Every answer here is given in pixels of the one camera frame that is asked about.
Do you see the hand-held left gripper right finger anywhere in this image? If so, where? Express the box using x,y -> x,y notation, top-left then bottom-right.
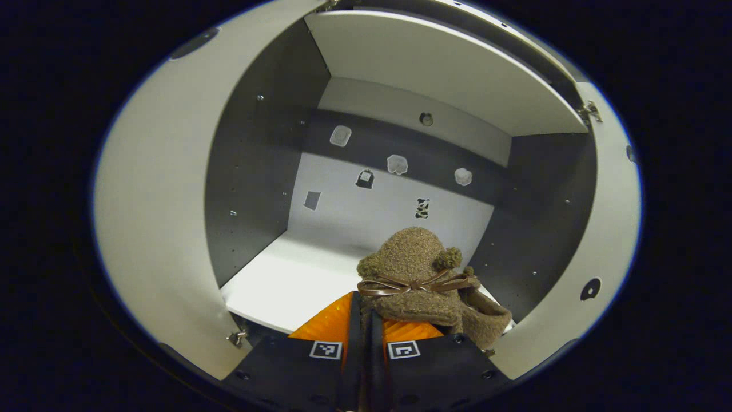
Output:
366,309 -> 511,412

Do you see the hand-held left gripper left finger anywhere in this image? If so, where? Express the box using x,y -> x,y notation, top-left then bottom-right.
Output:
222,290 -> 368,412

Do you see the brown fuzzy shoe with bow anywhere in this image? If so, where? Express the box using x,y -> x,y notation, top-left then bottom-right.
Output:
457,284 -> 514,351
356,227 -> 481,335

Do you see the white shoe cabinet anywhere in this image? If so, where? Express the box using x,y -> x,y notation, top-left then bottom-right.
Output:
204,0 -> 598,335

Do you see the white cabinet shelf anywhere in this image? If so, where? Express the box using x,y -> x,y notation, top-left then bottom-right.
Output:
303,10 -> 590,137
220,231 -> 515,334

